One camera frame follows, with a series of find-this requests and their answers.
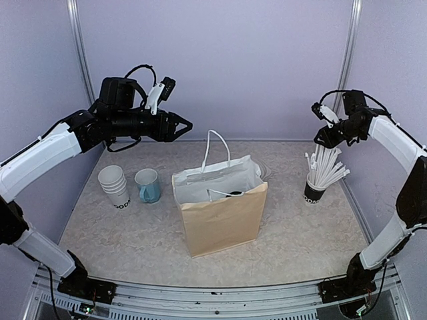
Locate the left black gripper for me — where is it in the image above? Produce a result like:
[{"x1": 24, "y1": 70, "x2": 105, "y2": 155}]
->
[{"x1": 110, "y1": 107, "x2": 193, "y2": 141}]

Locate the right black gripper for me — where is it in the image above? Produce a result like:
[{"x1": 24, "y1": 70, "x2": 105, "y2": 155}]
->
[{"x1": 315, "y1": 117, "x2": 366, "y2": 148}]

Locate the brown paper bag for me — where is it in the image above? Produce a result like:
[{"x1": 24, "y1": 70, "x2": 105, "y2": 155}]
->
[{"x1": 171, "y1": 129, "x2": 269, "y2": 258}]

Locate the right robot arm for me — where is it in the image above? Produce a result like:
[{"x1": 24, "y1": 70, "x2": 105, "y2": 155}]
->
[{"x1": 311, "y1": 89, "x2": 426, "y2": 270}]

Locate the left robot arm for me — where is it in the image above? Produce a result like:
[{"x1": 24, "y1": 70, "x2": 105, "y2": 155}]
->
[{"x1": 1, "y1": 77, "x2": 193, "y2": 297}]

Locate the black cup of straws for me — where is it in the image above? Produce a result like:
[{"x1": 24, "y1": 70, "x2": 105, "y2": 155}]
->
[{"x1": 303, "y1": 145, "x2": 350, "y2": 204}]

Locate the blue ceramic mug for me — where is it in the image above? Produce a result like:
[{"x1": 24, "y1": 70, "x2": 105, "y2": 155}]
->
[{"x1": 134, "y1": 168, "x2": 161, "y2": 203}]

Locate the white paper cup stack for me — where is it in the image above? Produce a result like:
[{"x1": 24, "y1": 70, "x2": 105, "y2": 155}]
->
[{"x1": 97, "y1": 165, "x2": 131, "y2": 210}]

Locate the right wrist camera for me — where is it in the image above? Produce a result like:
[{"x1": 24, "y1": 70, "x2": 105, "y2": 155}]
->
[{"x1": 311, "y1": 102, "x2": 339, "y2": 128}]

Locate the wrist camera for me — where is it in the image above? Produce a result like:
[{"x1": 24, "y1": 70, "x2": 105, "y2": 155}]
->
[
  {"x1": 311, "y1": 102, "x2": 339, "y2": 128},
  {"x1": 145, "y1": 77, "x2": 176, "y2": 115}
]

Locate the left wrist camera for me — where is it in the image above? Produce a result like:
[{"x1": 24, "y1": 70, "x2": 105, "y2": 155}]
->
[{"x1": 145, "y1": 77, "x2": 176, "y2": 115}]

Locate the right aluminium frame post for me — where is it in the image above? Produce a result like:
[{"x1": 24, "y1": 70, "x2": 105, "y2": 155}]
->
[{"x1": 335, "y1": 0, "x2": 363, "y2": 97}]

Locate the aluminium frame post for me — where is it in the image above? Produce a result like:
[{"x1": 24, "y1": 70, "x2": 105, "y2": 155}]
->
[
  {"x1": 67, "y1": 0, "x2": 95, "y2": 105},
  {"x1": 335, "y1": 0, "x2": 363, "y2": 97}
]

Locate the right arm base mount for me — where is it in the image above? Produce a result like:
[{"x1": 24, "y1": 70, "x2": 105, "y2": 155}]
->
[{"x1": 318, "y1": 253, "x2": 381, "y2": 303}]

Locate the left aluminium frame post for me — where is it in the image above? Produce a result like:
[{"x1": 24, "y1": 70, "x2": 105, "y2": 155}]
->
[{"x1": 67, "y1": 0, "x2": 95, "y2": 105}]

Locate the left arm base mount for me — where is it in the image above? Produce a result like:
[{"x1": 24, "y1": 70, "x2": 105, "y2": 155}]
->
[{"x1": 57, "y1": 250, "x2": 117, "y2": 305}]

